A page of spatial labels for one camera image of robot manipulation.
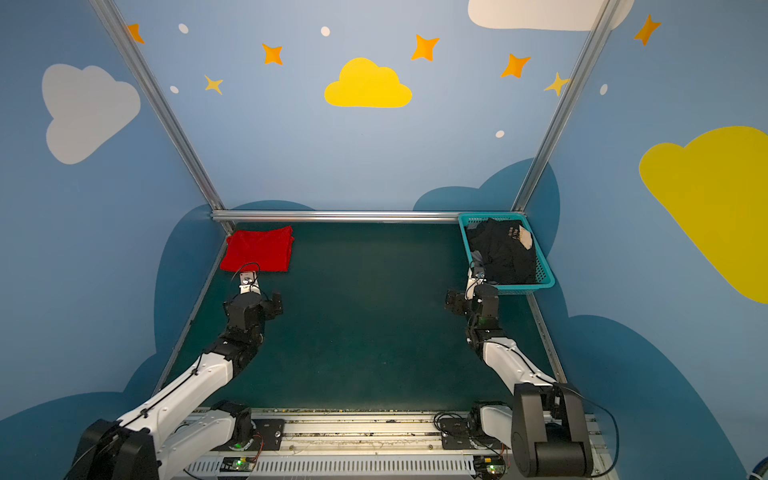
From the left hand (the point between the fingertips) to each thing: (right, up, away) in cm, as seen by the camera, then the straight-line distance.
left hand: (261, 291), depth 84 cm
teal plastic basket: (+89, +4, +13) cm, 90 cm away
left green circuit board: (0, -40, -13) cm, 43 cm away
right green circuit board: (+61, -41, -12) cm, 75 cm away
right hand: (+61, +1, +5) cm, 61 cm away
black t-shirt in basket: (+76, +9, +14) cm, 78 cm away
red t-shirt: (-8, +12, +28) cm, 32 cm away
